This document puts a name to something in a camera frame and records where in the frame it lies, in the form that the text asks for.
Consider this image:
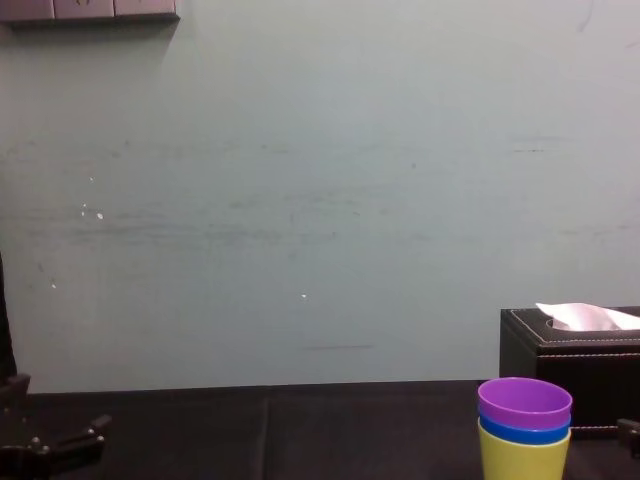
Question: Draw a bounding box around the black hanging cable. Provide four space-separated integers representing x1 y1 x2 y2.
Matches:
0 247 18 387

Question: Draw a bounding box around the black table cloth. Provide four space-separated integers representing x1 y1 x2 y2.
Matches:
0 380 640 480

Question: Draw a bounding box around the black leather tissue box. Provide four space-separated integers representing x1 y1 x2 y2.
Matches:
499 306 640 441

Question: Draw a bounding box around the blue plastic cup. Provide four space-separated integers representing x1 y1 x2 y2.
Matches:
478 412 573 447

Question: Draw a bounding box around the white paper tissue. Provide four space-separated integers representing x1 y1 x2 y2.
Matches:
535 301 640 332

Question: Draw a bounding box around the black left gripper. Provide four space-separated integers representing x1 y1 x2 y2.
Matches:
0 373 113 480

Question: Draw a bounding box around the purple plastic cup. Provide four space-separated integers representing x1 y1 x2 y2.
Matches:
477 377 574 430

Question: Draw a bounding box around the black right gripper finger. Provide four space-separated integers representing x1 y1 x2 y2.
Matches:
616 417 640 460

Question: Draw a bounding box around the yellow plastic cup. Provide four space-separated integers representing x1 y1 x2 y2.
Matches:
477 418 572 480

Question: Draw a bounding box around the white wall socket plate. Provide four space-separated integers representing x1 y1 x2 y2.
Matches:
53 0 114 20

